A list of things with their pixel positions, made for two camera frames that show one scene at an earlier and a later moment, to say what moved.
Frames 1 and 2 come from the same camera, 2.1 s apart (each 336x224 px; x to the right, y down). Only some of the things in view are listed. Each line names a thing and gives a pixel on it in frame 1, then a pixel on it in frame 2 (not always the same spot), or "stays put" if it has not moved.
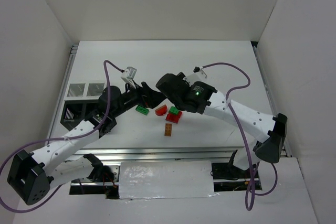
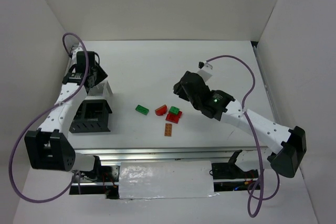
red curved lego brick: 161,110 stays put
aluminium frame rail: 182,155 stays put
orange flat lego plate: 168,129 stays put
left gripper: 142,93 → 91,115
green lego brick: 142,109 stays put
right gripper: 172,87 → 184,87
